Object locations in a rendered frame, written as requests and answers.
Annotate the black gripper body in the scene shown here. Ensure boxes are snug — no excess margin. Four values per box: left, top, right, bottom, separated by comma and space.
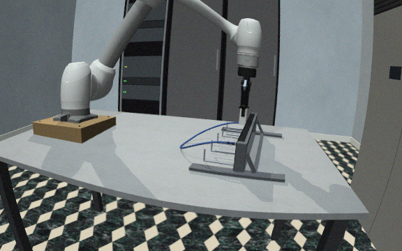
238, 67, 256, 85

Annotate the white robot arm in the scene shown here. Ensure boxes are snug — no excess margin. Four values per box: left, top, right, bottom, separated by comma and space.
53, 0, 262, 123

